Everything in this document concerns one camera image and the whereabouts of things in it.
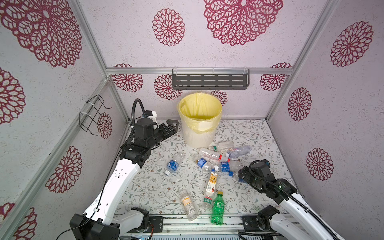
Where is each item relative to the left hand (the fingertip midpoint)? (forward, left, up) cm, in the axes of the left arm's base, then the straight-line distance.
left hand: (172, 127), depth 72 cm
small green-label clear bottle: (-27, -17, -30) cm, 44 cm away
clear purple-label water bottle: (+5, -41, -32) cm, 52 cm away
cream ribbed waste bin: (+14, -13, -30) cm, 35 cm away
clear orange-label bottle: (-29, -7, -27) cm, 40 cm away
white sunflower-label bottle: (-17, -20, -27) cm, 37 cm away
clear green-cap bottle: (+11, -33, -32) cm, 48 cm away
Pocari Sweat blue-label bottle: (-6, +2, -27) cm, 28 cm away
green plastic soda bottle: (-30, -22, -27) cm, 46 cm away
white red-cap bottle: (+2, -21, -28) cm, 35 cm away
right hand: (-15, -37, -21) cm, 45 cm away
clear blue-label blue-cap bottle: (-7, -31, -28) cm, 42 cm away
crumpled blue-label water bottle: (-5, -23, -31) cm, 39 cm away
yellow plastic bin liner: (+31, -15, -19) cm, 39 cm away
